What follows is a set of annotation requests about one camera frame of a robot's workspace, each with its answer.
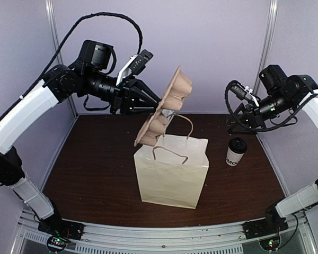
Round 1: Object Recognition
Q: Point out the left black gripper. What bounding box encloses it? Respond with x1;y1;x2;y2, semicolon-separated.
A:
82;67;163;115

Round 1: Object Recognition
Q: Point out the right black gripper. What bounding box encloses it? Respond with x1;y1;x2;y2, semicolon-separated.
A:
227;90;295;135

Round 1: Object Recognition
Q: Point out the black plastic cup lid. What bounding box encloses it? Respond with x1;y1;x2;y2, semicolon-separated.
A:
228;137;248;154

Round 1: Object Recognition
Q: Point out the cardboard cup carrier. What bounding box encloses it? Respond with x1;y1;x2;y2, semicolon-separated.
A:
134;65;192;147

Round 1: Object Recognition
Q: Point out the white paper coffee cup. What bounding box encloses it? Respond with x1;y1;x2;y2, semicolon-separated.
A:
225;147;247;167

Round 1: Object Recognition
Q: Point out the brown paper bag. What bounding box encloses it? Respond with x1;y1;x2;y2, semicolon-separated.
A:
133;114;210;210

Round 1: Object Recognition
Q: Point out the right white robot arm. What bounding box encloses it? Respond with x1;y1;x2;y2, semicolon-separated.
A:
225;65;318;234

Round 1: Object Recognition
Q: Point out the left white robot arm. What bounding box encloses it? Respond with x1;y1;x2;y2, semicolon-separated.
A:
0;40;160;235

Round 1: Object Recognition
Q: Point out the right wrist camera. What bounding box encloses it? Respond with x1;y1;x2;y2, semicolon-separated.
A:
230;80;259;107

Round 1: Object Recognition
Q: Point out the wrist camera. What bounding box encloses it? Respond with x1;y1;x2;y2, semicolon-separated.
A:
230;80;259;107
116;49;154;86

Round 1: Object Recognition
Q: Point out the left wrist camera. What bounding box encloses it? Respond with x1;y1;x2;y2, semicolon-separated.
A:
116;49;154;86

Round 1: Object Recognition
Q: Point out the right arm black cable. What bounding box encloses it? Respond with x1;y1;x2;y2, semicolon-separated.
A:
224;80;299;133

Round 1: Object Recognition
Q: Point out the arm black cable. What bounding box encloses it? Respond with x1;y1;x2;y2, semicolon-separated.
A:
34;11;144;112
224;80;299;133

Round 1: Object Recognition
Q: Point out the right aluminium frame post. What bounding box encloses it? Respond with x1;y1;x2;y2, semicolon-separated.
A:
253;0;278;94

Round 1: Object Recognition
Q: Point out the aluminium frame post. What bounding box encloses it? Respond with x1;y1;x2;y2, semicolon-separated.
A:
253;0;278;94
45;0;79;120

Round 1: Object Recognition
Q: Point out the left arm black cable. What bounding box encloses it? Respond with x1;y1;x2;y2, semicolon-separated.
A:
34;11;144;112

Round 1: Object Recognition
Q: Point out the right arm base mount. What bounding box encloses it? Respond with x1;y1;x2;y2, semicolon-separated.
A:
242;219;288;252

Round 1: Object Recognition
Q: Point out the aluminium front rail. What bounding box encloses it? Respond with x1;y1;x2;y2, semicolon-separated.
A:
10;208;316;254

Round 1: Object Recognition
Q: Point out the left aluminium frame post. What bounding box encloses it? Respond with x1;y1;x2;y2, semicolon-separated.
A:
45;0;79;120

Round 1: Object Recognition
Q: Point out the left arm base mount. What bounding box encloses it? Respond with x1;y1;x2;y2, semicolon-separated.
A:
38;220;84;253

